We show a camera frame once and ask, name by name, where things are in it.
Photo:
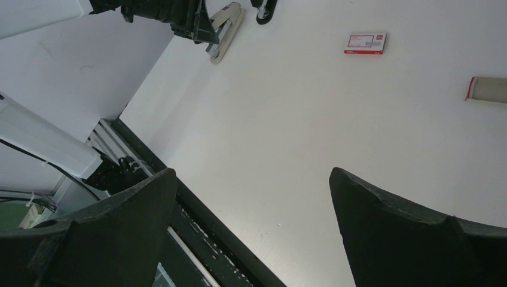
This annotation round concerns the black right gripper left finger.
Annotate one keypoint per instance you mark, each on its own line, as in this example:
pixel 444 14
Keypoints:
pixel 113 242

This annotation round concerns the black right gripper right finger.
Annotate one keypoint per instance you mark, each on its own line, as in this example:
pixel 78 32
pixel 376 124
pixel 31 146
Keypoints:
pixel 392 241

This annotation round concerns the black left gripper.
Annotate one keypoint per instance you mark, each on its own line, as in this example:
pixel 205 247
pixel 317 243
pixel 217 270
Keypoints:
pixel 187 19

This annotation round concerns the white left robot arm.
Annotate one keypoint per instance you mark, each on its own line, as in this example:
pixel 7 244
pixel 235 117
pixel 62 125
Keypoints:
pixel 28 131

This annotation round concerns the black stapler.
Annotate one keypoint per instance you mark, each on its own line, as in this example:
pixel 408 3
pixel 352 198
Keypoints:
pixel 265 10

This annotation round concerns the red white staple box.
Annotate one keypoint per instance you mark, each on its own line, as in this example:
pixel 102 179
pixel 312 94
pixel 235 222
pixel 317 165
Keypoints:
pixel 366 43

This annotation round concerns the staple box inner tray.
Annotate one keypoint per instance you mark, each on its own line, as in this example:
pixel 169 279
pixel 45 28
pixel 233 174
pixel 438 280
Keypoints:
pixel 487 89

